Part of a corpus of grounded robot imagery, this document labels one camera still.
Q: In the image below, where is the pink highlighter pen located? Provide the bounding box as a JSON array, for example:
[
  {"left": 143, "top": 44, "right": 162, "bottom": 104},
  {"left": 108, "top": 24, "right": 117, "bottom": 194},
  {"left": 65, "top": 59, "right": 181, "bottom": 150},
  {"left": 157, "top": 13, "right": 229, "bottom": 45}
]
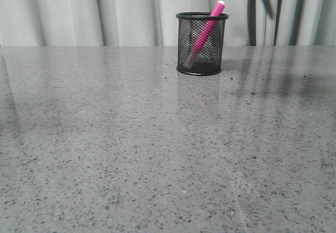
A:
[{"left": 188, "top": 1, "right": 225, "bottom": 62}]

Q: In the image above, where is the black mesh pen holder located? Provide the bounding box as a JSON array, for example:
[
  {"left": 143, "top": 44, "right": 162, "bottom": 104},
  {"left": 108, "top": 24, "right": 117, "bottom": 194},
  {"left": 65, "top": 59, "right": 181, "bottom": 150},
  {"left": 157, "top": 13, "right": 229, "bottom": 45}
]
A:
[{"left": 176, "top": 12, "right": 229, "bottom": 76}]

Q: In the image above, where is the grey curtain backdrop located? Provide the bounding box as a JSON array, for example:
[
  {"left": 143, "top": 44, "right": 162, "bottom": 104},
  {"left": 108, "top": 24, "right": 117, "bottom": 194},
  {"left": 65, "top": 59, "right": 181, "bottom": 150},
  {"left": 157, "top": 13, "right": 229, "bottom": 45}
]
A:
[{"left": 1, "top": 0, "right": 335, "bottom": 46}]

